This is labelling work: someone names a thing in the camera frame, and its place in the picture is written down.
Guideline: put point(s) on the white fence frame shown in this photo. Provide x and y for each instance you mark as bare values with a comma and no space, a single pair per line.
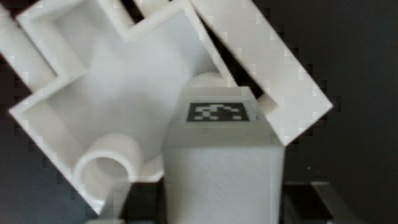
293,103

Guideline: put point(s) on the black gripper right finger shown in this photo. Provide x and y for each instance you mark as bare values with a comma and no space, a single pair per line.
312,205

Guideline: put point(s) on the white chair seat part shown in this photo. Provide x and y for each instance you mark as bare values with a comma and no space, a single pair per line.
105,66

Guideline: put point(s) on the white tagged chair leg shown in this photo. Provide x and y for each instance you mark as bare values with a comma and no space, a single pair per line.
222,160

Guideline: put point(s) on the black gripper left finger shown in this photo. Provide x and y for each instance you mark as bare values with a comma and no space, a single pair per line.
133,205

